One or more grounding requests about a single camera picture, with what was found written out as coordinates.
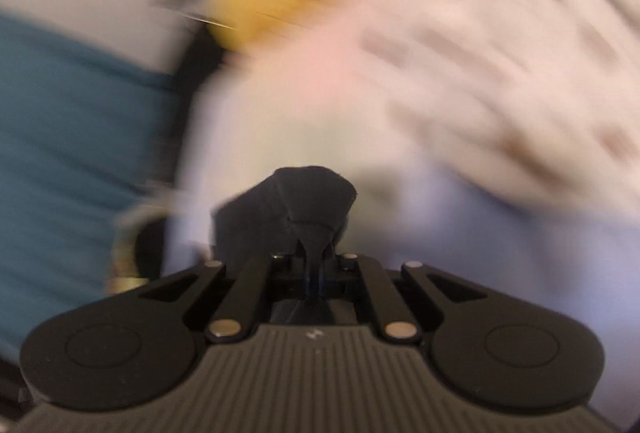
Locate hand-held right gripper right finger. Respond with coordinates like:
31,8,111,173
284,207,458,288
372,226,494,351
325,252,490,345

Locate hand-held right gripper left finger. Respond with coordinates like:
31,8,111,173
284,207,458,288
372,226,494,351
137,253,301,345

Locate dark garment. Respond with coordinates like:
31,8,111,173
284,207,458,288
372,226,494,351
210,166,359,286

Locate wide blue curtain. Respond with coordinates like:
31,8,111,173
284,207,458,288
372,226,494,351
0,10,187,356

